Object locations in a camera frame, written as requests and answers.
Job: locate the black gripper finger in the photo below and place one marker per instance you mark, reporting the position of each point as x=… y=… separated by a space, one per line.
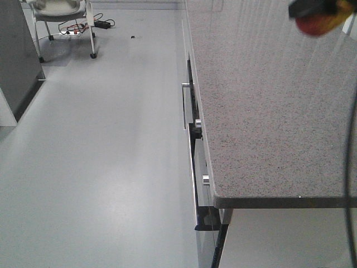
x=304 y=8

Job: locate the red yellow apple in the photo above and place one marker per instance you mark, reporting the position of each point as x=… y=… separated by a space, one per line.
x=321 y=24

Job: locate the grey stone countertop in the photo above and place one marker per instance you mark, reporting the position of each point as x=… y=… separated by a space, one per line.
x=274 y=105

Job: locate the grey base cabinets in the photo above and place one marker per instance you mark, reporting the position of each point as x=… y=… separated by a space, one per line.
x=182 y=33

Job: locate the black built-in drawer appliance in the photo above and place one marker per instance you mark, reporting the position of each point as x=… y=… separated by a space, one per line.
x=189 y=103

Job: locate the silver oven knob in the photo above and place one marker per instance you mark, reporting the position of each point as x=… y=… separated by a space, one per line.
x=205 y=180
x=198 y=123

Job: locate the black power adapter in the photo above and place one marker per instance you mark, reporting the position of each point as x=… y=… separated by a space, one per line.
x=102 y=24

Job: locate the black built-in oven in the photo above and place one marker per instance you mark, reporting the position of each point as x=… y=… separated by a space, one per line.
x=211 y=230

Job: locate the white power strip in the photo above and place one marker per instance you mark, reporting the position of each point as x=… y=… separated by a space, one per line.
x=67 y=32

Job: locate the white office chair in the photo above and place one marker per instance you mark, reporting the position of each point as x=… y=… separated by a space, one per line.
x=61 y=11

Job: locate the grey kitchen island cabinet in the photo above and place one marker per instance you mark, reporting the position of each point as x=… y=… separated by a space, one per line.
x=21 y=71

